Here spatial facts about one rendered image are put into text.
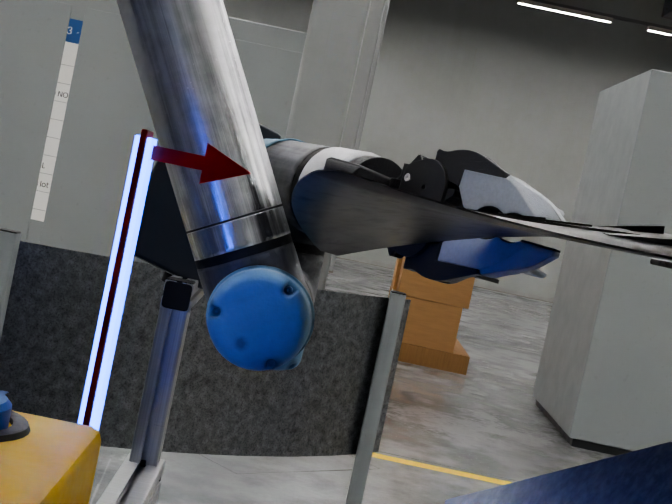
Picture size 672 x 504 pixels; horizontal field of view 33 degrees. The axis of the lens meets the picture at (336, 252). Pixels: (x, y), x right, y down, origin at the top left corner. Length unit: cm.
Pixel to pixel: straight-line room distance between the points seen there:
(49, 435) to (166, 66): 44
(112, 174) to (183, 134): 596
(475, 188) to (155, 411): 55
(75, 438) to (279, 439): 223
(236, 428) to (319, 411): 24
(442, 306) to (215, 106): 797
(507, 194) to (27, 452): 44
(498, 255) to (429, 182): 9
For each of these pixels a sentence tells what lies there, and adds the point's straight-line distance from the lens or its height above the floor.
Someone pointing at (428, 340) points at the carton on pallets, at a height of 20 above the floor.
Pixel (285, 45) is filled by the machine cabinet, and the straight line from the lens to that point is 669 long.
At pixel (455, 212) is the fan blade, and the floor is 118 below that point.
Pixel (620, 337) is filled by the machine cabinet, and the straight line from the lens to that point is 680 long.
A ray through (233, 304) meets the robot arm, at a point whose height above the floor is 109.
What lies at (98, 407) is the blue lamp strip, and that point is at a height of 103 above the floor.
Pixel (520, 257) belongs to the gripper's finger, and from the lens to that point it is 74.
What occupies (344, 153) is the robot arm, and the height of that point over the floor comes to 121.
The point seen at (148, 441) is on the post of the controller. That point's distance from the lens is 122.
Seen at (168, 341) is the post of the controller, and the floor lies 99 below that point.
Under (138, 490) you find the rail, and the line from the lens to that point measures 112.
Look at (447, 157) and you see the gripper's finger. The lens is 80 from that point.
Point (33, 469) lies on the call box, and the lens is 38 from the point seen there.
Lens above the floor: 118
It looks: 3 degrees down
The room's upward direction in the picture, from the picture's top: 12 degrees clockwise
